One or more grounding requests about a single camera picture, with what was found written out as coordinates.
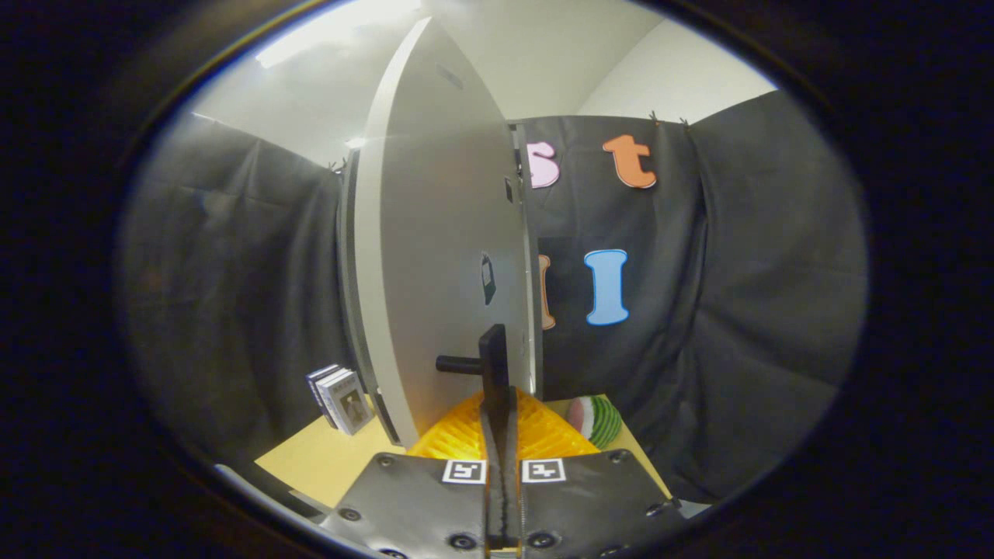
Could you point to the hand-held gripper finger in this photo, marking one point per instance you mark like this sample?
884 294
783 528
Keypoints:
509 466
491 466

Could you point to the white shoe cabinet door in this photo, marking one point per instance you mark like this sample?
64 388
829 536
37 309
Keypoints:
435 233

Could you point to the grey shoe cabinet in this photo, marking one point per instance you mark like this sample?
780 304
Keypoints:
346 272

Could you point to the watermelon slice toy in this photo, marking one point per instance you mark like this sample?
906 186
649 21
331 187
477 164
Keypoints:
596 421

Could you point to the small white printed box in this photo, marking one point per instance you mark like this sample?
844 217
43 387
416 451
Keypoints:
317 384
351 404

